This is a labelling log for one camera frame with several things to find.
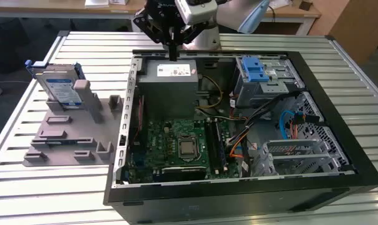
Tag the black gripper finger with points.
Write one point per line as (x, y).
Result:
(187, 32)
(151, 30)

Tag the hard disk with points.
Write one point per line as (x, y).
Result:
(60, 86)

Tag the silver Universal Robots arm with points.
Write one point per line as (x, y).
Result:
(207, 39)

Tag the metal disk bay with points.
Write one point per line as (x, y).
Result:
(298, 156)

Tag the small white box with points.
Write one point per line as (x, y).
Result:
(118, 2)

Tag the large white box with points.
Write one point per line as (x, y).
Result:
(97, 3)

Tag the blue drive latch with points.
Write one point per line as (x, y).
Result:
(254, 68)

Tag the wooden desk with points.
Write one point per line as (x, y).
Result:
(67, 10)

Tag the grey power supply unit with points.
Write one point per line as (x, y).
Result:
(167, 98)

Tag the metal optical drive cage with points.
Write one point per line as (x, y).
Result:
(271, 87)

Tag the small brown box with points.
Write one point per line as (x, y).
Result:
(306, 5)

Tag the green motherboard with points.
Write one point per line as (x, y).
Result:
(189, 126)

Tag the black CPU socket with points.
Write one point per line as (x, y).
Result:
(187, 137)

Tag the black office chair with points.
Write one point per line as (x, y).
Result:
(7, 42)

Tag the black RAM slot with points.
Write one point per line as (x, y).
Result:
(213, 145)

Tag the silver CPU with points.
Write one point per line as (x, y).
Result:
(187, 148)

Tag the dark RAM stick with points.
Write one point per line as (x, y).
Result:
(222, 150)

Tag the grey parts rack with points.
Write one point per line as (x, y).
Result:
(79, 138)

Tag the wooden cabinet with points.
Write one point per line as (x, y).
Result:
(358, 28)

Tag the green RAM stick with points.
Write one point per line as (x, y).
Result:
(60, 142)

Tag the black graphics card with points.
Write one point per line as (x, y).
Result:
(182, 173)

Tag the black PC case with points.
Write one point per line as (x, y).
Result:
(239, 201)

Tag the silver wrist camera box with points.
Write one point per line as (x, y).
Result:
(198, 12)

